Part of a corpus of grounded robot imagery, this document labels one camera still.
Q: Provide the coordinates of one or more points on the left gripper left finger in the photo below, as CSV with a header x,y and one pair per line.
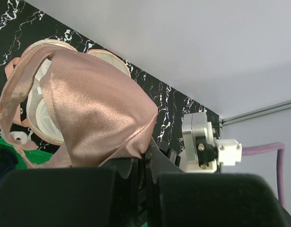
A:
x,y
105,196

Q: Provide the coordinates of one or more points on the pink satin bra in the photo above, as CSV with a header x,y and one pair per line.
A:
x,y
101,112

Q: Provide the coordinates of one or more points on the pink mesh laundry bag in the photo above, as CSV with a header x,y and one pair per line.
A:
x,y
37,116

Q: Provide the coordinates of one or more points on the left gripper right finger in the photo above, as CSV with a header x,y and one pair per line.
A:
x,y
178,199

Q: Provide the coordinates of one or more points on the navy blue garment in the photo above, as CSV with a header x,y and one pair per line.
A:
x,y
8,162

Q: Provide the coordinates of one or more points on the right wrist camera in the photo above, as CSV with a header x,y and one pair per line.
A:
x,y
203,152

